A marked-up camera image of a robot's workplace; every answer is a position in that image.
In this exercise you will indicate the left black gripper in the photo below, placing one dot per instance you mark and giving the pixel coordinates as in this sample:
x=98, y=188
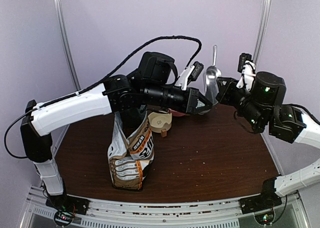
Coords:
x=191, y=107

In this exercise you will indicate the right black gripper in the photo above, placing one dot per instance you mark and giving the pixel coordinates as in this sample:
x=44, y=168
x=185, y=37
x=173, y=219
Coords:
x=223, y=94

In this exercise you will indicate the metal scoop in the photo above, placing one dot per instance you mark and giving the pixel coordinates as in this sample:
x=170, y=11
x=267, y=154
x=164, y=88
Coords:
x=210, y=78

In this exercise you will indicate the pet food bag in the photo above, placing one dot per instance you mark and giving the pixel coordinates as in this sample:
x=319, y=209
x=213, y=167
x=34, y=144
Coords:
x=131, y=152

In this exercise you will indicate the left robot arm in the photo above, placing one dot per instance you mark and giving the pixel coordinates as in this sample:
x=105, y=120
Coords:
x=147, y=85

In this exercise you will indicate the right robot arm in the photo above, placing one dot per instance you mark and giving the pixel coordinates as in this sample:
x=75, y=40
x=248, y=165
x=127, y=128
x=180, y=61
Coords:
x=262, y=105

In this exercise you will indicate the pink pet bowl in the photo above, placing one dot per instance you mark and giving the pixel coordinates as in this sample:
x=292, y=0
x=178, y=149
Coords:
x=176, y=113

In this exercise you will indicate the cream pet bowl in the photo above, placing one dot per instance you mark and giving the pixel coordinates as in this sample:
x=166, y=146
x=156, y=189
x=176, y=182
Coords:
x=160, y=123

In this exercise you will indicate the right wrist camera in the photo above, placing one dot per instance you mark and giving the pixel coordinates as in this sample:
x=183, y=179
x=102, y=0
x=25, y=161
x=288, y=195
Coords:
x=247, y=69

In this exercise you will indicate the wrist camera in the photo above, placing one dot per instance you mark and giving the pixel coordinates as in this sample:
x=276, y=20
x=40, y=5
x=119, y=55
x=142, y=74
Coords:
x=189, y=74
x=247, y=69

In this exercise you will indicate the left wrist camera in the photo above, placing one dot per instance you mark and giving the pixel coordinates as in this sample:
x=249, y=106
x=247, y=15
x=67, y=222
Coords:
x=189, y=74

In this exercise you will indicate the right aluminium frame post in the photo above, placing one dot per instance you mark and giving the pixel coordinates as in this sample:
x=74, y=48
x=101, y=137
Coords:
x=265, y=13

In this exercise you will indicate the aluminium frame post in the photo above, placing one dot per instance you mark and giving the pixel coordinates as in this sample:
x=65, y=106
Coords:
x=66, y=44
x=265, y=13

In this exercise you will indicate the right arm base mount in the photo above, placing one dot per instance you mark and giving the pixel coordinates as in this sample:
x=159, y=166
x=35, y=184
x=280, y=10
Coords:
x=255, y=203

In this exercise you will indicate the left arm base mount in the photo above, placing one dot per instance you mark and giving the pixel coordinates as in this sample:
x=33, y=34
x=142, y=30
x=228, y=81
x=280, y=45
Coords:
x=68, y=203

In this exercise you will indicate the left aluminium frame post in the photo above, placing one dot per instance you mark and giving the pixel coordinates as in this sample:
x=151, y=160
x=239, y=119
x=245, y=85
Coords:
x=66, y=44

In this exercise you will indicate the front aluminium rail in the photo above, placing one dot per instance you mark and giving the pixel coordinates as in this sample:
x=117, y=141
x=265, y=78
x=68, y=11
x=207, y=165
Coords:
x=212, y=214

